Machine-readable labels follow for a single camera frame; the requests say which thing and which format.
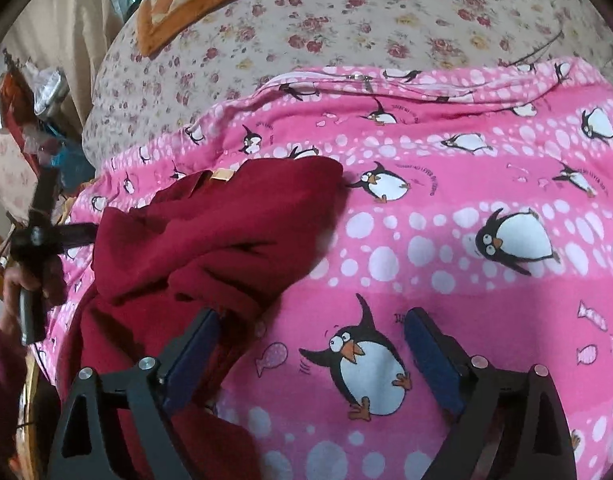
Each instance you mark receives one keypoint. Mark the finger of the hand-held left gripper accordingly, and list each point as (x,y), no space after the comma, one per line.
(79,235)
(45,192)

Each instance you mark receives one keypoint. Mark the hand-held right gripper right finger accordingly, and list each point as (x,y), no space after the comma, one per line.
(431,360)

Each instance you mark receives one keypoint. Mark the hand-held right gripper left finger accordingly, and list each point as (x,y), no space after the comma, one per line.
(196,355)

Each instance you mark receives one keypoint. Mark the dark red garment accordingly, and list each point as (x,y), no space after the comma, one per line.
(211,240)

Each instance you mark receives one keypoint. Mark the person's left forearm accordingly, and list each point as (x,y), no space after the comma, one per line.
(4,400)

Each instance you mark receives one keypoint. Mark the person's left hand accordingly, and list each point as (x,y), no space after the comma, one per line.
(54,282)

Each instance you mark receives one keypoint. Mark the blue plastic bag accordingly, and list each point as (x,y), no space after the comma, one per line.
(70,161)

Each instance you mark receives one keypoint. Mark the pink penguin printed blanket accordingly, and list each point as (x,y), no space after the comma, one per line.
(436,270)

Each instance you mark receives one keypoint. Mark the silver foil bag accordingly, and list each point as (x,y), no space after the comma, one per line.
(49,87)

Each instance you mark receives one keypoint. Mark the beige curtain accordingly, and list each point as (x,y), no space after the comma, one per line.
(71,45)

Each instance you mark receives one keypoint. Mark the orange checkered pillow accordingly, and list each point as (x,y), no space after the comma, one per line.
(186,5)

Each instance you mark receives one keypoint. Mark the floral bed quilt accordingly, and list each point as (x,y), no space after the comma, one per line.
(361,25)

